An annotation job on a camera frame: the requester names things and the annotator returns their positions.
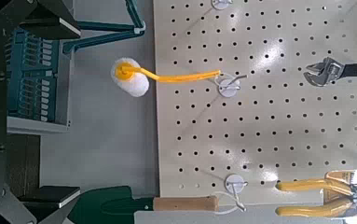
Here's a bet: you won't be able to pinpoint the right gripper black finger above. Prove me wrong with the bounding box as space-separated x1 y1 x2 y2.
17 186 81 224
19 0 81 40

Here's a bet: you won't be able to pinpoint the yellow paint roller white sleeve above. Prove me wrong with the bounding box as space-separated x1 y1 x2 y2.
110 56 222 98

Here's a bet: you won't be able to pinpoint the teal plastic crate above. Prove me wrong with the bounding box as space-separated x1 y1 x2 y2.
7 27 73 134

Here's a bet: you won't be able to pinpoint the white pegboard hook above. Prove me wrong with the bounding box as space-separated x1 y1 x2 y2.
224 174 249 213
217 74 249 98
211 0 234 11

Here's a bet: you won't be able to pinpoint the white perforated pegboard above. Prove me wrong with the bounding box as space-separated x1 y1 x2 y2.
152 0 357 216

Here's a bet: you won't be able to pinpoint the green trowel wooden handle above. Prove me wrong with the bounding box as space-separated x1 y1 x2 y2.
68 185 247 224

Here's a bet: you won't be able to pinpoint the yellow handled pliers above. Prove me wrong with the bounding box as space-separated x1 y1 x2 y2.
275 177 357 217

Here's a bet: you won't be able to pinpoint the black handled adjustable wrench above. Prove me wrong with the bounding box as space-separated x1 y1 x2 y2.
303 56 357 88

